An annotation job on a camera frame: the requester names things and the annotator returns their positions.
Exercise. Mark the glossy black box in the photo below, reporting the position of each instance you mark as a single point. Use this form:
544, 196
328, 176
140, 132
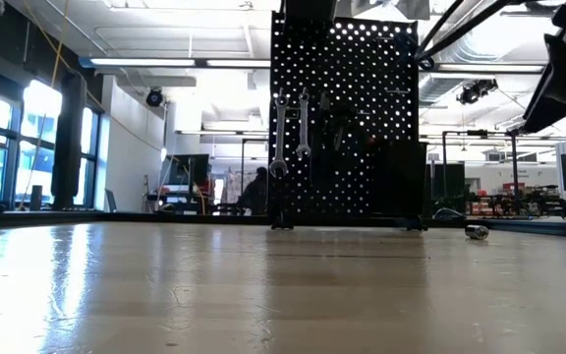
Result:
401, 177

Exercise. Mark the person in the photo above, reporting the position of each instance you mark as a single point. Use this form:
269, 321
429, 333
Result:
256, 194

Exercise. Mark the small chrome socket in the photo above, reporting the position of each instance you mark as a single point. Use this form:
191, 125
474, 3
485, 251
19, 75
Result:
477, 232

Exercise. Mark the black perforated pegboard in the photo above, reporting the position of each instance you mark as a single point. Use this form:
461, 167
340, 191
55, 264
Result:
342, 196

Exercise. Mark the silver ceiling duct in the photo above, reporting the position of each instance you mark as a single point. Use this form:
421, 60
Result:
452, 83

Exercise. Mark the small silver wrench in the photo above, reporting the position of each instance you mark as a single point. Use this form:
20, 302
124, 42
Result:
303, 123

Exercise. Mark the large silver wrench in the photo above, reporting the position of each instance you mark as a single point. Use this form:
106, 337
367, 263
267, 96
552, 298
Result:
279, 133

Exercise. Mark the black pegboard bin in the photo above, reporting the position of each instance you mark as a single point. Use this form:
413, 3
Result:
311, 9

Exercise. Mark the black pillar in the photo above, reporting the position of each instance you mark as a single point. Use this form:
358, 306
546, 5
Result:
69, 147

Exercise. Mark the black ceiling camera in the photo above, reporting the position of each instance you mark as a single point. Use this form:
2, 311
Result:
516, 130
155, 97
474, 91

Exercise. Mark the long ceiling light strip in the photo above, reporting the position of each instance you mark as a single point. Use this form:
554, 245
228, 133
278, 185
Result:
489, 68
165, 62

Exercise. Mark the black pipe stand frame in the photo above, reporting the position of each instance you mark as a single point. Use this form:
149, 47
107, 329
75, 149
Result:
515, 162

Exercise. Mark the grey chair back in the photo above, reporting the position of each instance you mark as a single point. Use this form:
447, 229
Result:
111, 200

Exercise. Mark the small dark cylinder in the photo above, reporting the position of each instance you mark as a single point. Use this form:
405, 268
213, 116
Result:
36, 196

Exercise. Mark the black aluminium table frame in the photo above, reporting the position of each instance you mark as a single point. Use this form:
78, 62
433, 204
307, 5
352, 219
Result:
165, 218

